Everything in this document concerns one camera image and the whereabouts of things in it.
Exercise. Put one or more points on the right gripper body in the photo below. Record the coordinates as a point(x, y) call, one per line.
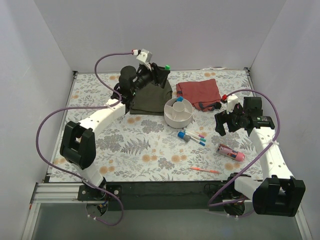
point(229, 121)

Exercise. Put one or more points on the floral table mat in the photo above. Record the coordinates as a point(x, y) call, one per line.
point(144, 148)

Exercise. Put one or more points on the red folded cloth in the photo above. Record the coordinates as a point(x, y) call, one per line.
point(203, 95)

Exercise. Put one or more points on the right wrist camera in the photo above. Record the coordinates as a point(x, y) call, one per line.
point(231, 102)

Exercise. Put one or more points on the blue cap white marker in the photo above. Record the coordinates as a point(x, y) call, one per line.
point(198, 142)

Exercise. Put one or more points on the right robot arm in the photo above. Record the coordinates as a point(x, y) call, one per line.
point(280, 193)

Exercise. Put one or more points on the blue cap black highlighter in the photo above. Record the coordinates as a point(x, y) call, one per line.
point(179, 99)

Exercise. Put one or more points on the pink cap white marker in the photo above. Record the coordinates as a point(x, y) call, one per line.
point(193, 134)

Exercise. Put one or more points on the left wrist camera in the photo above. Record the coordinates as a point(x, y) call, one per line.
point(144, 56)

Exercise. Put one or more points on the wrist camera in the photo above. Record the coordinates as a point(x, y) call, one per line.
point(231, 102)
point(144, 56)

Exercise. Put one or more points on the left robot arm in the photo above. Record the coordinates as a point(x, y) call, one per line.
point(78, 144)

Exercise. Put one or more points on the teal cap white marker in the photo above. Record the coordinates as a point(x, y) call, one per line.
point(198, 139)

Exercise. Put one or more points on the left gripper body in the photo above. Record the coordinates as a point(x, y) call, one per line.
point(155, 75)

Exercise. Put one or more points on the pink pencil case tube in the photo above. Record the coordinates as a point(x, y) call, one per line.
point(229, 152)

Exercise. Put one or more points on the olive green folded cloth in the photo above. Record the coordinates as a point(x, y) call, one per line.
point(151, 100)

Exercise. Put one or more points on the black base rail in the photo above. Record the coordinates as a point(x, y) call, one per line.
point(160, 195)

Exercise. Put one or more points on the blue and grey stubby marker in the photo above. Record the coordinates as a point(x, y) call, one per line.
point(184, 136)

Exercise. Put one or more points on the orange pink pen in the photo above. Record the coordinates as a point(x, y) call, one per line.
point(204, 170)

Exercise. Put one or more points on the white round divided organizer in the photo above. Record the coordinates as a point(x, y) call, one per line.
point(178, 115)

